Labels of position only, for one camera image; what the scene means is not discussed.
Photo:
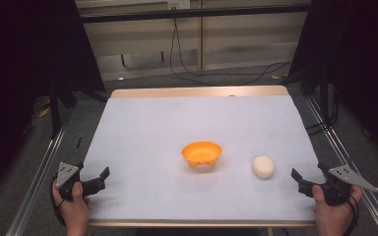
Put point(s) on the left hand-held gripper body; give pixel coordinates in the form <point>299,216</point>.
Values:
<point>66,174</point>

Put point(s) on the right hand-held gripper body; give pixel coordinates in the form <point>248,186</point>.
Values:
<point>343,178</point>

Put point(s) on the white round bun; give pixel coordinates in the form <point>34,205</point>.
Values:
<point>263,166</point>

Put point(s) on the orange plastic bowl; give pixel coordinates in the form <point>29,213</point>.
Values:
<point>201,154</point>

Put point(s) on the person's left hand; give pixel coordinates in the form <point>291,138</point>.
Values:
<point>75,211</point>

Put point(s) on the person's right hand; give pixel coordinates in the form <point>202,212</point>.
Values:
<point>336,216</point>

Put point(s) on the black metal stand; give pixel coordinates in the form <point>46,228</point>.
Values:
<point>55,108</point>

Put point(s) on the yellow floor tape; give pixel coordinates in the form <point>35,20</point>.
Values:
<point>275,77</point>
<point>44,112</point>

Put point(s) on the black curtain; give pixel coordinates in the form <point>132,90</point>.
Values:
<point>361,65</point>
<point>19,82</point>

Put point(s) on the white table cover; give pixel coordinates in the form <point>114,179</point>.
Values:
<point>190,124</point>

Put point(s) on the wooden table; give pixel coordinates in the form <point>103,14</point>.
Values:
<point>197,91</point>

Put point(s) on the black horizontal bar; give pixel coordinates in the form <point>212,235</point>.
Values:
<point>193,13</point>

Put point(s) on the aluminium frame rail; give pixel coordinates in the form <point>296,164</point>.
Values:
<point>36,183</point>
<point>347,154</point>

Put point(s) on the white wall socket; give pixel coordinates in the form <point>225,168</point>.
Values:
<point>178,4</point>

